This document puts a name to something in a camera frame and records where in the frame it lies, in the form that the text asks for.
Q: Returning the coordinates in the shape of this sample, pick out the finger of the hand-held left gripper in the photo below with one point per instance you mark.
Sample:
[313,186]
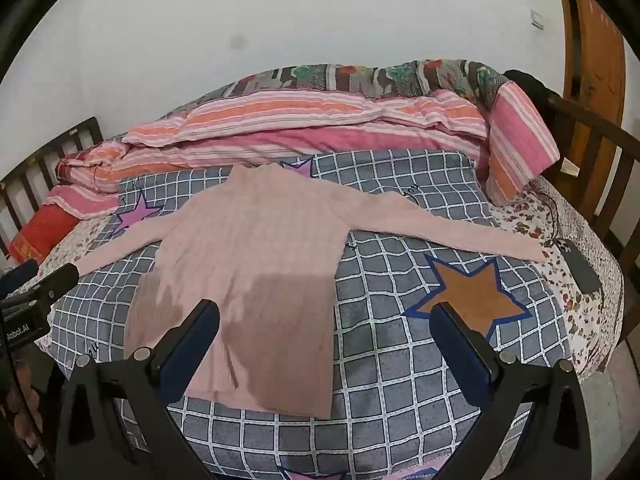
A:
[17,276]
[57,282]

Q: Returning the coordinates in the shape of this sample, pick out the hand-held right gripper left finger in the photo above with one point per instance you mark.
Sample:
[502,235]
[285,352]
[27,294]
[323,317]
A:
[192,360]

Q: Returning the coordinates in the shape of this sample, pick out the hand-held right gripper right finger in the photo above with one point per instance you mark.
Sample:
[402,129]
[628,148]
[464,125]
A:
[462,360]

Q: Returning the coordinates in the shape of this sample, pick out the pink knit sweater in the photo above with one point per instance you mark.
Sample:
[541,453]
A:
[250,240]

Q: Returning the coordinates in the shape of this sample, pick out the person's left hand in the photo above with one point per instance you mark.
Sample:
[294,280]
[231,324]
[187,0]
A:
[22,405]

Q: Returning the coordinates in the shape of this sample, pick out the red pillow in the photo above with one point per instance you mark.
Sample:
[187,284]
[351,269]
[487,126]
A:
[40,235]

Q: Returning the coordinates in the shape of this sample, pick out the grey checked star blanket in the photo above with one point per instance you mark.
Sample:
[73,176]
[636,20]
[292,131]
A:
[400,385]

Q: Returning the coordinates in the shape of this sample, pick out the black phone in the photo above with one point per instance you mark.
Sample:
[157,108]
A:
[582,270]

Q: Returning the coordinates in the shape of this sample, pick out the pink orange striped quilt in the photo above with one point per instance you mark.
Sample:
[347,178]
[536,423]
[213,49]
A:
[300,125]

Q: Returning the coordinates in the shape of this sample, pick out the dark cloth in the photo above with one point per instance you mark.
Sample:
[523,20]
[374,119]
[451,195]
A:
[530,85]

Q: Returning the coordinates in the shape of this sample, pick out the brown green patterned quilt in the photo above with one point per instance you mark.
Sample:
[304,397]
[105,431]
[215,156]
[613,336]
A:
[360,77]

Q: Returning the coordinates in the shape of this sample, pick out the wooden door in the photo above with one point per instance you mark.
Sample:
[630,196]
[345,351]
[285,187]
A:
[595,60]

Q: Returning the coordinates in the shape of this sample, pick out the dark wooden bed frame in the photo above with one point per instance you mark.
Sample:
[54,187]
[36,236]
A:
[590,125]

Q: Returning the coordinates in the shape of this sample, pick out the white wall switch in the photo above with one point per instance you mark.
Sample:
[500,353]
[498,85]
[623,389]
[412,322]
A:
[537,19]

